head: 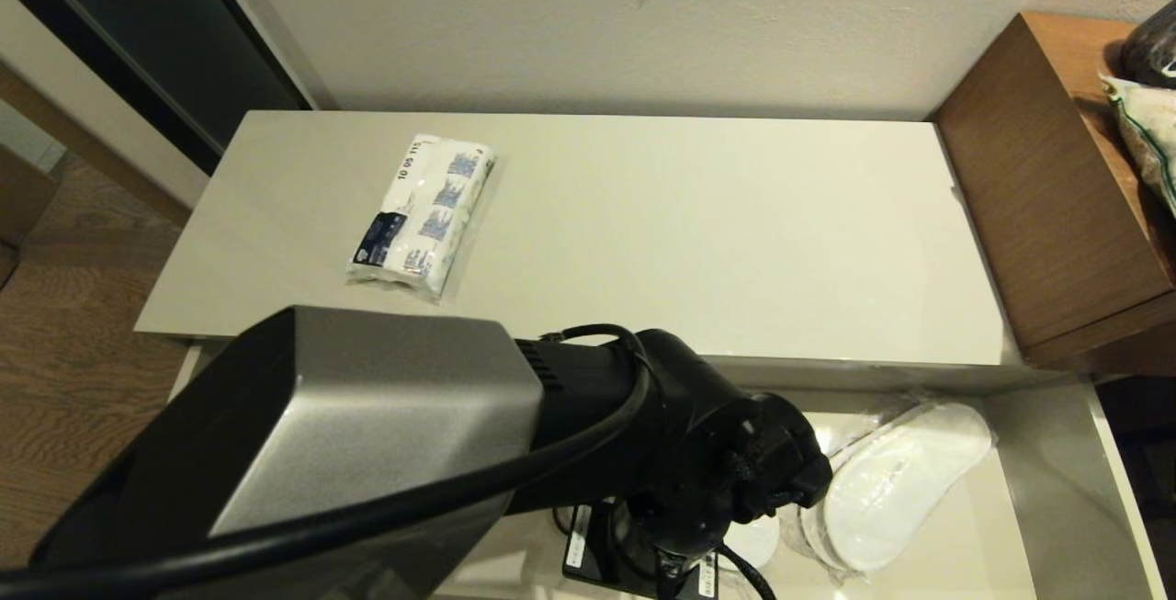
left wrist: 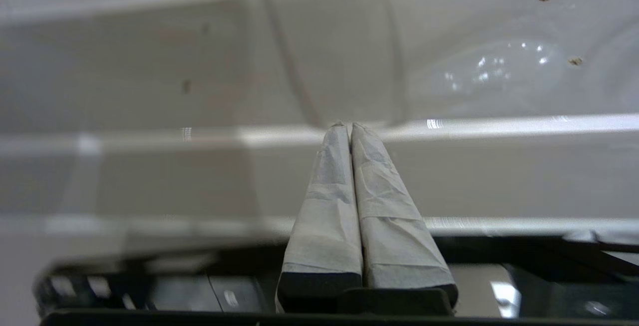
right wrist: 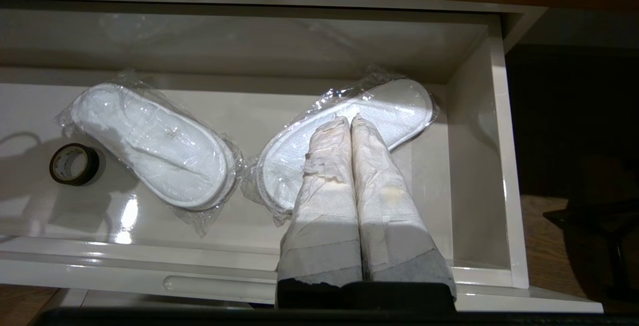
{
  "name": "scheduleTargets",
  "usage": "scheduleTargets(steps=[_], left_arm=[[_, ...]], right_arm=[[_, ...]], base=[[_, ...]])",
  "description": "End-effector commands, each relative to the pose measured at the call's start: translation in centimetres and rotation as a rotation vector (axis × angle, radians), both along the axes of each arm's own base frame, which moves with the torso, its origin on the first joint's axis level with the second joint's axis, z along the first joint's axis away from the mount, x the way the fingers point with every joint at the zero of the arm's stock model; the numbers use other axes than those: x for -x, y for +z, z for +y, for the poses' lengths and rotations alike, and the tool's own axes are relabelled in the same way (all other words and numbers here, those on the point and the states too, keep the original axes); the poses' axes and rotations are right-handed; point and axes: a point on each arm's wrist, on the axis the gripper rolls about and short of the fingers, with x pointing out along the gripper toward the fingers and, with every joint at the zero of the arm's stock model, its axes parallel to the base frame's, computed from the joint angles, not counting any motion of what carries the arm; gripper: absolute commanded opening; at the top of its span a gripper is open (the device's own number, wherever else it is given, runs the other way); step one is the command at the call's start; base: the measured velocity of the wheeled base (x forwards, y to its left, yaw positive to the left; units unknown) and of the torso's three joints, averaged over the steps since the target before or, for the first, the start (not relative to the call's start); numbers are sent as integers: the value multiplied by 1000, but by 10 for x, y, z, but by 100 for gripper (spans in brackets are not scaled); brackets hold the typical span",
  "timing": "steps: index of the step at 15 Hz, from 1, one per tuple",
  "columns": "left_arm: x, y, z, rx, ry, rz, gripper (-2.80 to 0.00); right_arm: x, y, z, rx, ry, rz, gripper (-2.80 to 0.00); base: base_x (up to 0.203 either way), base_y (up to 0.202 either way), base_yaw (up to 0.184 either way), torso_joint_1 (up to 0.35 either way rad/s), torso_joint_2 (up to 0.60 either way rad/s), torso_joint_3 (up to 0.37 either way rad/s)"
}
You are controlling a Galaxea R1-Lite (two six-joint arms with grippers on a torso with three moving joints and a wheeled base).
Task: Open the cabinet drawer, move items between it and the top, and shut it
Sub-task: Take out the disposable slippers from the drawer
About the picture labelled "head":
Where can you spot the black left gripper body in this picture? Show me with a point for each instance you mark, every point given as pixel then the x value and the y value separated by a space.
pixel 643 545

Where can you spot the white tissue pack blue print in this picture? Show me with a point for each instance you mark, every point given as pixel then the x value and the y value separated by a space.
pixel 423 214

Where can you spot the glossy white drawer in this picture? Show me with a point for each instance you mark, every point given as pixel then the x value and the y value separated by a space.
pixel 1038 490

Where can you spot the left robot arm silver black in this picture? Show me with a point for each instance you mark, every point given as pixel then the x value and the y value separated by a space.
pixel 367 398

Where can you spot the white disposable slipper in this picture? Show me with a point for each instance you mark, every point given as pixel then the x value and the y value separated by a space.
pixel 813 545
pixel 900 481
pixel 755 545

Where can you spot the glossy white cabinet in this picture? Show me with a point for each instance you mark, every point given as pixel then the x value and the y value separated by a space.
pixel 689 232

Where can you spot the brown wooden side table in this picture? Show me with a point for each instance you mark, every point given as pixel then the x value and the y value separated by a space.
pixel 1038 177

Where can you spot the white bag green edge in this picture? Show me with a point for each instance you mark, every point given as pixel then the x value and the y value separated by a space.
pixel 1153 141

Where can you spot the brown wooden baseboard strip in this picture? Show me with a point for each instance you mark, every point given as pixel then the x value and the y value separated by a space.
pixel 92 152

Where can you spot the brown box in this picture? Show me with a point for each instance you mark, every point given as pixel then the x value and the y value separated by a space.
pixel 23 200

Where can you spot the dark plastic bag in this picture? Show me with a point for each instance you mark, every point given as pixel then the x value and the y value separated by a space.
pixel 1153 49

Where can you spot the dark door panel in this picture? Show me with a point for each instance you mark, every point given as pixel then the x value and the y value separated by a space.
pixel 138 12

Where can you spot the white door frame strip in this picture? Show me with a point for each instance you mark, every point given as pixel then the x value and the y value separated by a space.
pixel 271 30

